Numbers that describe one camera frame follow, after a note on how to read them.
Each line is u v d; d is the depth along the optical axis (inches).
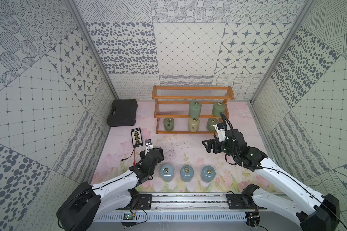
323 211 15.0
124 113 42.2
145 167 25.6
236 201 29.4
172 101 49.6
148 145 29.3
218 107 34.7
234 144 22.2
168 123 37.9
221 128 26.5
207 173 30.0
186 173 30.1
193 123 37.7
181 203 29.9
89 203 16.2
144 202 29.0
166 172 29.6
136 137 38.6
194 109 34.4
